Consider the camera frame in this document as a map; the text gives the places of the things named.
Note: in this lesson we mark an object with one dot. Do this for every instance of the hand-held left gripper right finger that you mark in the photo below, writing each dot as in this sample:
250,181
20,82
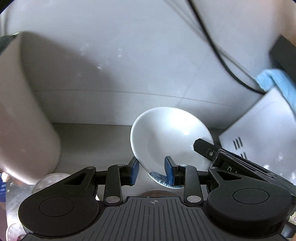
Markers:
168,171

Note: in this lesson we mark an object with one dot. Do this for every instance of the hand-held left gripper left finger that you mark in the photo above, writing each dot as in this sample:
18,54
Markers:
135,171

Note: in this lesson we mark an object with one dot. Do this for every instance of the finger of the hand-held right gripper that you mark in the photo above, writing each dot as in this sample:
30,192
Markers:
205,149

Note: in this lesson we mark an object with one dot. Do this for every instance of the white ceramic bowl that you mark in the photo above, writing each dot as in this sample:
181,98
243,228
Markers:
166,134

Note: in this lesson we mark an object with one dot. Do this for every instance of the clear glass plate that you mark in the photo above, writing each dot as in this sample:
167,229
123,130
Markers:
47,182

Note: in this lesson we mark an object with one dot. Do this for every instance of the white microwave oven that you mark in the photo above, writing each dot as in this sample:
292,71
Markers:
261,129

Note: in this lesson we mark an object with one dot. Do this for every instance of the light blue cloth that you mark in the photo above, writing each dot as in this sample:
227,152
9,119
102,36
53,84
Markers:
279,81

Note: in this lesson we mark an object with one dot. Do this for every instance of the black box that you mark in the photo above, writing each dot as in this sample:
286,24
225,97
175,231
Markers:
284,55

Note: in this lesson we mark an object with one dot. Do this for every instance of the beige electric kettle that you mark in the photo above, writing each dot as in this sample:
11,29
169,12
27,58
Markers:
23,104

